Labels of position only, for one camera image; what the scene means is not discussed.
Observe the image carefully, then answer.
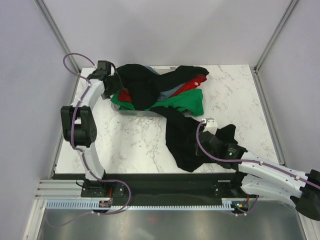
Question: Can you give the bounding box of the aluminium frame post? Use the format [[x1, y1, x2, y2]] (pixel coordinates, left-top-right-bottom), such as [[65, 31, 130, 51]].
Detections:
[[34, 0, 83, 76], [253, 0, 300, 74]]

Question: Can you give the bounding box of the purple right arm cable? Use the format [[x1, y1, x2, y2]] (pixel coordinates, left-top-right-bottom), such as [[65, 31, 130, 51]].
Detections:
[[195, 121, 320, 217]]

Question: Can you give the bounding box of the right aluminium frame post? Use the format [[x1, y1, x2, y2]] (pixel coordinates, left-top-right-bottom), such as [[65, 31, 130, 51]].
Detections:
[[253, 0, 300, 74]]

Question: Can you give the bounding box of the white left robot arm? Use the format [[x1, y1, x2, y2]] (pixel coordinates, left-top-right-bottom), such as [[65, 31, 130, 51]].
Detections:
[[60, 60, 124, 197]]

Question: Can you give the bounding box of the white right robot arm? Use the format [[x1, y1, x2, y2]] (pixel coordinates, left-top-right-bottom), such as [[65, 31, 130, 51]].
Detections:
[[195, 131, 320, 221]]

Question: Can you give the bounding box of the green t shirt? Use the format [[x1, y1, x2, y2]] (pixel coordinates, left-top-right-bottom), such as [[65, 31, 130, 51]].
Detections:
[[111, 88, 204, 117]]

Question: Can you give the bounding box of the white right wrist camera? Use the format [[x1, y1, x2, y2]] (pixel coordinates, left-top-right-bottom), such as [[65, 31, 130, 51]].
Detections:
[[203, 118, 218, 135]]

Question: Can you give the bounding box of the left aluminium frame post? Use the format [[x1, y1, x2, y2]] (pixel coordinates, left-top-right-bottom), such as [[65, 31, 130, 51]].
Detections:
[[34, 0, 83, 76]]

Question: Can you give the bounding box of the aluminium front rail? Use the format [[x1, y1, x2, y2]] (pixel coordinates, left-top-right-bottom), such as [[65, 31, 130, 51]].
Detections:
[[35, 179, 82, 200]]

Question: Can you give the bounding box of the white slotted cable duct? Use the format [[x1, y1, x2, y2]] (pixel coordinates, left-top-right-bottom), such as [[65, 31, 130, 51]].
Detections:
[[45, 198, 249, 211]]

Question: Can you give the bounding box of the black t shirt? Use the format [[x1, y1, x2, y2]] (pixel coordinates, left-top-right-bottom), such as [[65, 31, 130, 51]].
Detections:
[[116, 64, 209, 111], [150, 106, 239, 173]]

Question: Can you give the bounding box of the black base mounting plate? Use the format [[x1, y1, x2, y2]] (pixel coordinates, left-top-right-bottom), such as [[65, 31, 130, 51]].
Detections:
[[81, 173, 248, 205]]

